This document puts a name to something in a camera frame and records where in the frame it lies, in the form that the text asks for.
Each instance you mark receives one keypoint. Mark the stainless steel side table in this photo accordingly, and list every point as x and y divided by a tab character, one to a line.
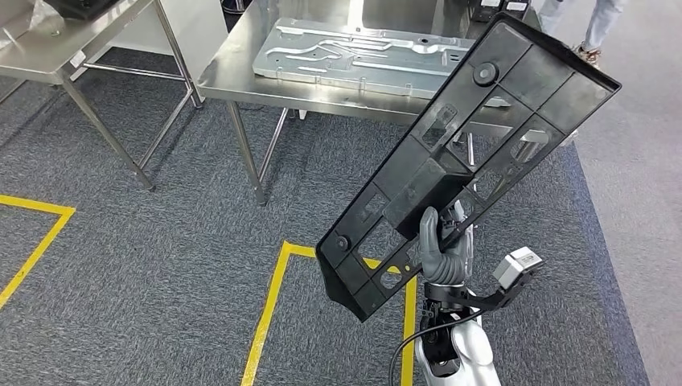
53	53

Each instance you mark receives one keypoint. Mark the stamped grey metal panel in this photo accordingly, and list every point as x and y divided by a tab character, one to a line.
346	58

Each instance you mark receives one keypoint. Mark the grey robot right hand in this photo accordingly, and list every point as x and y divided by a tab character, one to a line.
429	234

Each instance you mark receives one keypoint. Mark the person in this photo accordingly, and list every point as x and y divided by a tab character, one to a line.
599	26

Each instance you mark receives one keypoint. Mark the clear plastic bag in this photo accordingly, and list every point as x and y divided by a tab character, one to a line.
32	21

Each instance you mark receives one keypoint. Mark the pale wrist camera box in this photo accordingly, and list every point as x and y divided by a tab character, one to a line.
514	266

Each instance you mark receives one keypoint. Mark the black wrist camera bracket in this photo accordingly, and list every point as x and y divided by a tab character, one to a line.
479	302

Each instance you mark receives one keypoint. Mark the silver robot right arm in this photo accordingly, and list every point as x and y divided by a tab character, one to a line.
474	351

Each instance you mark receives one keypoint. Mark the white cabinet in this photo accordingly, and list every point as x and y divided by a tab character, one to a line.
186	32

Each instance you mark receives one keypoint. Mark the stainless steel workbench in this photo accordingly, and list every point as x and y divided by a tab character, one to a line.
240	69

